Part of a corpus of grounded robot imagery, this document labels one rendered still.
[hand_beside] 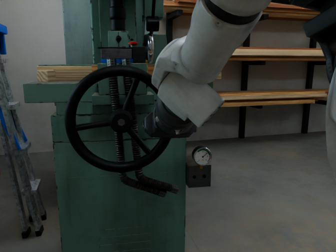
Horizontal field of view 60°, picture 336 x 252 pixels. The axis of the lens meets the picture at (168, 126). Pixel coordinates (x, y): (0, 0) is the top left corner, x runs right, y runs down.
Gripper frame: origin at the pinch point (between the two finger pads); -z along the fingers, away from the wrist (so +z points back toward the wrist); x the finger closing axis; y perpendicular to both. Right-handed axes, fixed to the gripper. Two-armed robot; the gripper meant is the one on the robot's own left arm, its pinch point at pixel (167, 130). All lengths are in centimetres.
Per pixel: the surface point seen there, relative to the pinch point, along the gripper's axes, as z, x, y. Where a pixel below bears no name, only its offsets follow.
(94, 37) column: -38, -23, 52
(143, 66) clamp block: -6.0, -5.5, 20.9
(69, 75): -29, -31, 30
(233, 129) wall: -283, 130, 92
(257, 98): -219, 138, 108
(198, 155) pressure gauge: -23.2, 13.4, -1.3
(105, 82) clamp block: -8.2, -16.0, 16.6
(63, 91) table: -18.0, -29.5, 18.0
